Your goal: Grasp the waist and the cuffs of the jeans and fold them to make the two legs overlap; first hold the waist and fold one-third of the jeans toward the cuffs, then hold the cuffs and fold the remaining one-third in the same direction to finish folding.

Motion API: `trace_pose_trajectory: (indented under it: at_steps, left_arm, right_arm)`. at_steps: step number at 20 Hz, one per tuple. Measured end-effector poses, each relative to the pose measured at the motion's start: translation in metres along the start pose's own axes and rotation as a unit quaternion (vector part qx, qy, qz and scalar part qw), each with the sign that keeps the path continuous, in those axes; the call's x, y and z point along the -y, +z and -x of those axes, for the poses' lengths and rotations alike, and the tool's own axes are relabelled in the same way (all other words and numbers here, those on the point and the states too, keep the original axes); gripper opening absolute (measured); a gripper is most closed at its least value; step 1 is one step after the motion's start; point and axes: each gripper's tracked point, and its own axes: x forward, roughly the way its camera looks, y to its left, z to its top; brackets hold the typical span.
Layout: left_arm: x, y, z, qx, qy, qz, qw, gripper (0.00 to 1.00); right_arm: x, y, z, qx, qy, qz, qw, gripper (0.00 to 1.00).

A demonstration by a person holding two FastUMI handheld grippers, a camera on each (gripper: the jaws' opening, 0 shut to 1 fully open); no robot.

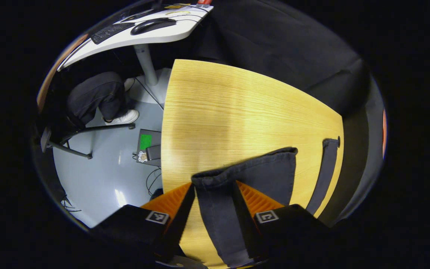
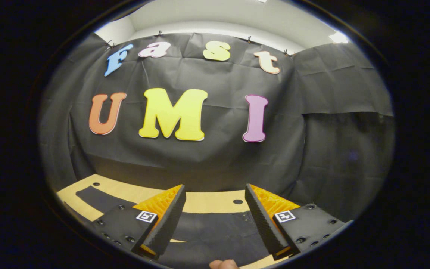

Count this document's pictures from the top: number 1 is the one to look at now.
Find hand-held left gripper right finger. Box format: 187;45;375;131
233;180;332;261

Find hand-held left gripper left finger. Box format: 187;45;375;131
89;182;196;263

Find black computer mouse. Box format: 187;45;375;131
130;18;177;36

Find black office chair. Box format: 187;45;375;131
40;123;136;160

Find dark grey jeans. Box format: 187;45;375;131
192;138;339;268

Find grey box green label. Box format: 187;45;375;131
136;129;162;167

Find black floor cable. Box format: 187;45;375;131
146;168;163;197

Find white office desk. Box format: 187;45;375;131
57;4;214;105

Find black computer keyboard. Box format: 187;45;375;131
90;22;135;44

